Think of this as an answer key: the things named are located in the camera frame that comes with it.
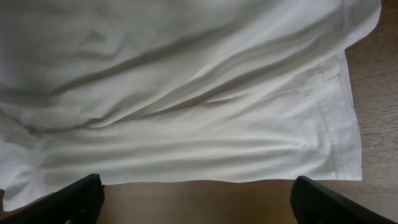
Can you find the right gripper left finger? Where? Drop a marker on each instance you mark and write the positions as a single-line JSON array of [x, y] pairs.
[[80, 202]]

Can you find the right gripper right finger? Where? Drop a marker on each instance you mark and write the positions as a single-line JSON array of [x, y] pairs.
[[313, 203]]

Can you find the white t-shirt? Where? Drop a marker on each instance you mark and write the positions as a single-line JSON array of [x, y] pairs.
[[172, 91]]

